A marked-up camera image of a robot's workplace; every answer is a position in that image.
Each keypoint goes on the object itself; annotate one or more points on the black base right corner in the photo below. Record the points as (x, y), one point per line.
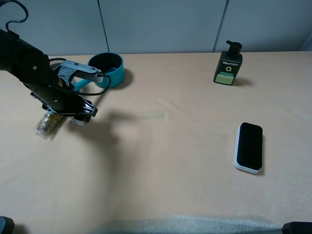
(297, 228)

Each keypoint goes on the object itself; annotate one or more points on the clear pill bottle silver cap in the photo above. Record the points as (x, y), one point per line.
(77, 122)

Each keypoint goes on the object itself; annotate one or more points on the clear wrapped snack package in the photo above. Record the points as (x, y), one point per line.
(47, 123)

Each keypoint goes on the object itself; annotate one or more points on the black base corner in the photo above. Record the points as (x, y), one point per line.
(297, 228)
(6, 225)

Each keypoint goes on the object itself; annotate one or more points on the dark green pump bottle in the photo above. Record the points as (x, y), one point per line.
(229, 64)

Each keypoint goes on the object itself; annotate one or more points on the black base left corner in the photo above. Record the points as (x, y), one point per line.
(6, 225)

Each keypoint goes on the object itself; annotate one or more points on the black mesh pen holder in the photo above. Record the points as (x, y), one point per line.
(55, 62)

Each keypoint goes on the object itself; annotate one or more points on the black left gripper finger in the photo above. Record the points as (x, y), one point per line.
(88, 108)

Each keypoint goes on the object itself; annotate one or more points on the black and white eraser block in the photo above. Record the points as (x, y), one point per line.
(248, 149)

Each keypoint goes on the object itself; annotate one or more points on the teal saucepan with handle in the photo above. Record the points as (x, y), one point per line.
(112, 66)

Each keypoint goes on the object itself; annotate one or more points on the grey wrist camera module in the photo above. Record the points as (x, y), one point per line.
(68, 69)

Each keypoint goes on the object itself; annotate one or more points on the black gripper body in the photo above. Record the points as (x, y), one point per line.
(34, 71)

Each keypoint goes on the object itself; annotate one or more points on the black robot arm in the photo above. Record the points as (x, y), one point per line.
(12, 47)

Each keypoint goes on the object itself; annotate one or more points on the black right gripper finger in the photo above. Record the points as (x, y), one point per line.
(85, 118)

